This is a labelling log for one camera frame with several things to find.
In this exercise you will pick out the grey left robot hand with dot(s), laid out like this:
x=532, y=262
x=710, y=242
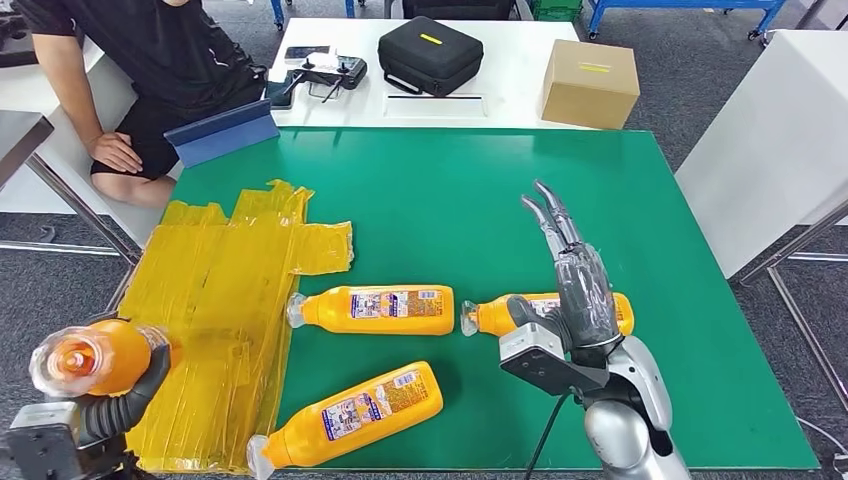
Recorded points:
x=156, y=374

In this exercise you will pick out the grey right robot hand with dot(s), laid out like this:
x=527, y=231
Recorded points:
x=586, y=298

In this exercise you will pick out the orange detergent bottle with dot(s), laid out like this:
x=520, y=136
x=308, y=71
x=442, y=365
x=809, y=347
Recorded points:
x=358, y=414
x=487, y=316
x=331, y=311
x=119, y=358

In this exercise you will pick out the green table mat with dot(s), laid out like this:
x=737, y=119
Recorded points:
x=430, y=218

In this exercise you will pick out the brown cardboard box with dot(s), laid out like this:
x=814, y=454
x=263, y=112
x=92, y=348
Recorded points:
x=590, y=85

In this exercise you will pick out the white side table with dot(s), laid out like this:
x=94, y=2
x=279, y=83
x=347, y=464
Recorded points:
x=762, y=149

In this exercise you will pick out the white desk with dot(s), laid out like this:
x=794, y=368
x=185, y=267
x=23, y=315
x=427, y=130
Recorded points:
x=517, y=74

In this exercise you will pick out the blue tablet case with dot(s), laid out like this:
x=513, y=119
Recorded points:
x=218, y=134

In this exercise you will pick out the grey table with steel leg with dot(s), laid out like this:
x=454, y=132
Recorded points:
x=20, y=134

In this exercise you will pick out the black zipped carrying case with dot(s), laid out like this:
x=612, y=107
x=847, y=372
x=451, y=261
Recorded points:
x=430, y=58

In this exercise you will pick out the green plastic crate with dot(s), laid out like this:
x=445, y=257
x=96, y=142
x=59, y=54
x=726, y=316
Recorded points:
x=556, y=9

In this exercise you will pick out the dark tablet device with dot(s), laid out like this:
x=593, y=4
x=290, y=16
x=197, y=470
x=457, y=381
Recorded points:
x=279, y=94

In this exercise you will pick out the blue metal cart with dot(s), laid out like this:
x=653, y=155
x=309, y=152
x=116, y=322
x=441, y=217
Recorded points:
x=689, y=4

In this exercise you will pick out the white bench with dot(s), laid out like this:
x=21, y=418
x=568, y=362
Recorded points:
x=16, y=93

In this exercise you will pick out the black case behind desk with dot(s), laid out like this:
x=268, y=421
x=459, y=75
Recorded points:
x=457, y=8

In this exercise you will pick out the person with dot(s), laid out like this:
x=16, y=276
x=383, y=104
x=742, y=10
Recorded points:
x=172, y=46

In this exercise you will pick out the black remote controller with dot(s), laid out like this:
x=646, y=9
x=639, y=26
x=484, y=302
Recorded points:
x=338, y=71

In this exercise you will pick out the dark smartphone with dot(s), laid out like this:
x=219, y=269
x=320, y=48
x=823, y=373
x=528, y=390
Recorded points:
x=308, y=52

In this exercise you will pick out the black moulded tray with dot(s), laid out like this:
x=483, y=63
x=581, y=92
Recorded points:
x=10, y=46

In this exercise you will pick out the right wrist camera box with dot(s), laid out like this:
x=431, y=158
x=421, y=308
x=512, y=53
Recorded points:
x=543, y=358

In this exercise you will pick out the steel side table frame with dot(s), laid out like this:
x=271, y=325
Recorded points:
x=818, y=256

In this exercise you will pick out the blue trolley frame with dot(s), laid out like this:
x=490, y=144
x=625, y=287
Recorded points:
x=278, y=9

